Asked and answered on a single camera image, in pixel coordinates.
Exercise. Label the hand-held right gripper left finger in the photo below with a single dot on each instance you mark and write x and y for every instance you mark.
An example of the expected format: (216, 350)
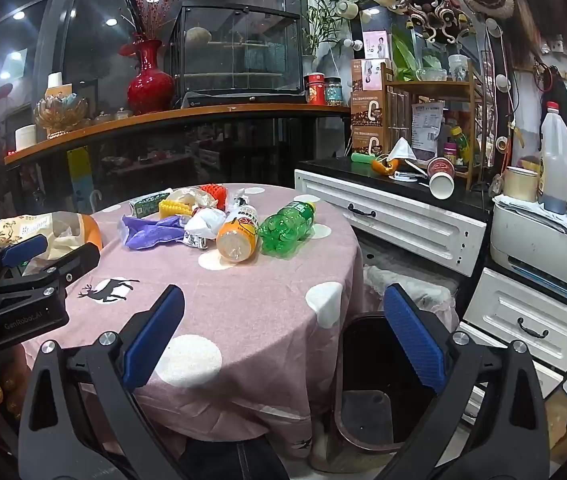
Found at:
(156, 340)

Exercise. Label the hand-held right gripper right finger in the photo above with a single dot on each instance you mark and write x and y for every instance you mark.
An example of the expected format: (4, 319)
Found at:
(413, 340)

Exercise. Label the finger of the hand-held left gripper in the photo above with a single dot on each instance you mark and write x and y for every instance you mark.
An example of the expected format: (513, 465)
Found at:
(23, 251)
(70, 266)

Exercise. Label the dark brown trash bin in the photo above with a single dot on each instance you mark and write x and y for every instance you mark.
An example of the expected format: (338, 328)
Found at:
(363, 360)

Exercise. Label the purple plastic bag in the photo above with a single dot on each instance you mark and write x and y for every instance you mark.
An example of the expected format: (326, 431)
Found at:
(148, 232)

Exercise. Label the green snack packet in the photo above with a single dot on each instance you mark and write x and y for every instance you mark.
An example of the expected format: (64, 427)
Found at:
(146, 205)

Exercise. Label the yellow bristle brush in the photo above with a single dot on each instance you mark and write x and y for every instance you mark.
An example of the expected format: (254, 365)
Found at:
(171, 208)

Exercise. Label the orange juice bottle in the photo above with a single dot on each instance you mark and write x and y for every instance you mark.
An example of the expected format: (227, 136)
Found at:
(236, 240)

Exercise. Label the white plastic bag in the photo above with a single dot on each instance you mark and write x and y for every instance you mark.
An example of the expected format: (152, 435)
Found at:
(208, 220)

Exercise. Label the pale plastic wrapper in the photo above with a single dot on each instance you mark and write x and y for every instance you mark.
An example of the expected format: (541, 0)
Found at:
(188, 195)

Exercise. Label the red spiky brush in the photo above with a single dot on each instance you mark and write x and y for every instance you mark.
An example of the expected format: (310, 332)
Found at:
(213, 194)

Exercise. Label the green plastic bottle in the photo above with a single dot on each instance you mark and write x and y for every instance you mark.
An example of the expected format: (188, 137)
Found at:
(283, 230)

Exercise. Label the beige orange snack bag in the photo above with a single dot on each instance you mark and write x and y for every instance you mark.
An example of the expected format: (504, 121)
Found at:
(38, 225)

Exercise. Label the white lace cover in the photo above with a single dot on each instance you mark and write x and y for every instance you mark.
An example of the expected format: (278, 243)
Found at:
(428, 290)

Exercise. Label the pink polka dot tablecloth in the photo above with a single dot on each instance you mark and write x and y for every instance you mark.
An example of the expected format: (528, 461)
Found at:
(243, 320)

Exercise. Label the yellow sign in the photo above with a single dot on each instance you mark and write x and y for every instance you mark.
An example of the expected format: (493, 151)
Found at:
(78, 170)

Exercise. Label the white cylinder cup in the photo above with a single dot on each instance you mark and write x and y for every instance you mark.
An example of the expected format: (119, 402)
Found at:
(25, 138)

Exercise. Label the long white drawer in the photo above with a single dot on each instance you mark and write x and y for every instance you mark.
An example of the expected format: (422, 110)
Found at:
(403, 225)

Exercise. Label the small white drawer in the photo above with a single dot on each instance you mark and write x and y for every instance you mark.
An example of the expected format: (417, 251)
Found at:
(543, 370)

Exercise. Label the gold lotus bowl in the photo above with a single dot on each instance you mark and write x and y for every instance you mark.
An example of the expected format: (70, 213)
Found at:
(60, 117)

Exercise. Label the small glass jar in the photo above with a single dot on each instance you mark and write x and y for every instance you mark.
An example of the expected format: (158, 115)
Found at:
(103, 117)
(124, 114)

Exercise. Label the white printer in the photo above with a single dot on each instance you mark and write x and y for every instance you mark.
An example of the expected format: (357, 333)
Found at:
(533, 240)

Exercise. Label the white thermometer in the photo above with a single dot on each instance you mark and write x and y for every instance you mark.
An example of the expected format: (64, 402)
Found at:
(406, 176)

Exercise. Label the tan lumpy sack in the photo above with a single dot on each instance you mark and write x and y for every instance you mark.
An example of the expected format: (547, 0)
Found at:
(561, 420)

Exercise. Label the orange plastic gadget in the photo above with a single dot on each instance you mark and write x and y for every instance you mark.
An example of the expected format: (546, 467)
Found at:
(383, 166)

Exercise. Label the green tube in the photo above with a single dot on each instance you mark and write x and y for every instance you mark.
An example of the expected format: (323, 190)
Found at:
(363, 158)

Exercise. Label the white face mask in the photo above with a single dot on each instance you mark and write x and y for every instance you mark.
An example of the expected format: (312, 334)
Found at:
(406, 150)

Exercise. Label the wooden counter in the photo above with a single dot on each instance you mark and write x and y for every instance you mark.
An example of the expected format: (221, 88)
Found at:
(188, 115)

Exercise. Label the red ceramic vase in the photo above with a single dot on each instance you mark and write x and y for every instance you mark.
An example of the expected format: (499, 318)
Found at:
(149, 90)

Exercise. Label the green yellow sauce bottle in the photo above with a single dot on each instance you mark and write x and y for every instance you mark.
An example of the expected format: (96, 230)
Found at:
(459, 145)

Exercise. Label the brown coffee box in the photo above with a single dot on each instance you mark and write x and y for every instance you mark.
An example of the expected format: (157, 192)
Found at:
(368, 144)
(368, 110)

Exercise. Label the white label pouch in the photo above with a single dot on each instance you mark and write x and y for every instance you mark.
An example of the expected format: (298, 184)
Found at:
(428, 127)

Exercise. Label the clear oil bottle red cap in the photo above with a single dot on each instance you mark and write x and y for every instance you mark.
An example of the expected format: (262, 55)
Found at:
(554, 160)

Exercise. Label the bamboo shelf rack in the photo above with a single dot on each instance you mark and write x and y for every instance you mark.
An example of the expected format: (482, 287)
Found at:
(443, 87)

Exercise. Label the glass jar dark lid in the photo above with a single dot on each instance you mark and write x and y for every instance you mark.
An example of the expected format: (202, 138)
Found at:
(333, 92)

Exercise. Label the glass bowl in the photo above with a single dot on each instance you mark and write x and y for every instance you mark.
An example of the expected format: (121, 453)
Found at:
(431, 75)

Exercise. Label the brown pink portrait box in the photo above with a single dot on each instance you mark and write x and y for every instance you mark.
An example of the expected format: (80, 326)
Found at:
(371, 76)

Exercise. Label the red tin can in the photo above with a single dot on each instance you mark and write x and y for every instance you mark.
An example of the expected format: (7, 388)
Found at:
(314, 90)

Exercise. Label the glass display case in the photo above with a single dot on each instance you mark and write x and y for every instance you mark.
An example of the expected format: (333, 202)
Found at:
(238, 55)

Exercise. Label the red berry branches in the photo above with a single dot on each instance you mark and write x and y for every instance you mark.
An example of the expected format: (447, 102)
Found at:
(156, 10)

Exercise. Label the clear plastic cup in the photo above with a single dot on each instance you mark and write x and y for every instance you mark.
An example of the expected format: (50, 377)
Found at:
(458, 67)

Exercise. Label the green leaf plant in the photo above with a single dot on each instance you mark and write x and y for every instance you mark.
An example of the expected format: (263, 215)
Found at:
(406, 55)

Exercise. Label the black wig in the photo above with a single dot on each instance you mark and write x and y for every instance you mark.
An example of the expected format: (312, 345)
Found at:
(561, 95)

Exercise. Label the vanity mirror with bulbs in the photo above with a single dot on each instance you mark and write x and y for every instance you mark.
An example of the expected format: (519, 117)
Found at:
(494, 60)

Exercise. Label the ornate swirl headdress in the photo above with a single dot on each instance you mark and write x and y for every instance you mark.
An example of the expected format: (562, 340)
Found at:
(433, 15)

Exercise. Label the green bamboo plant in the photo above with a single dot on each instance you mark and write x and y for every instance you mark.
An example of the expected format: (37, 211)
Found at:
(326, 10)

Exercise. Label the brown hair extensions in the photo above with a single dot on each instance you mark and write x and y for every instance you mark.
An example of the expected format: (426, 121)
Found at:
(533, 5)

